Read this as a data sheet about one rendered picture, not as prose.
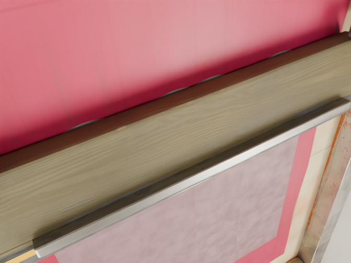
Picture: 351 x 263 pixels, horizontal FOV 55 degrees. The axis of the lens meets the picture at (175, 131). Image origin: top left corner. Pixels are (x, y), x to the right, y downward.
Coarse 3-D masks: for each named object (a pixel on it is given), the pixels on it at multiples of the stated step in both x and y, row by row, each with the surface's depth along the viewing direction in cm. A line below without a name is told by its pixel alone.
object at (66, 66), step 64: (0, 0) 20; (64, 0) 22; (128, 0) 24; (0, 64) 22; (64, 64) 24; (128, 64) 27; (0, 128) 25; (64, 128) 27; (192, 192) 41; (64, 256) 36; (128, 256) 42; (192, 256) 50
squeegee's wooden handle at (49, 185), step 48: (336, 48) 35; (192, 96) 29; (240, 96) 31; (288, 96) 34; (336, 96) 38; (48, 144) 26; (96, 144) 26; (144, 144) 28; (192, 144) 30; (0, 192) 24; (48, 192) 25; (96, 192) 27; (0, 240) 25
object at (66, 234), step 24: (312, 120) 35; (240, 144) 33; (264, 144) 33; (192, 168) 31; (216, 168) 31; (144, 192) 29; (168, 192) 29; (96, 216) 27; (120, 216) 28; (48, 240) 26; (72, 240) 26
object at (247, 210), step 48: (192, 0) 27; (240, 0) 29; (288, 0) 32; (336, 0) 35; (192, 48) 29; (240, 48) 32; (288, 48) 36; (288, 144) 46; (240, 192) 47; (288, 192) 54; (240, 240) 55
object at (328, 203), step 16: (336, 144) 52; (336, 160) 53; (336, 176) 55; (320, 192) 60; (336, 192) 56; (320, 208) 61; (336, 208) 60; (320, 224) 63; (304, 240) 69; (320, 240) 65; (304, 256) 72; (320, 256) 71
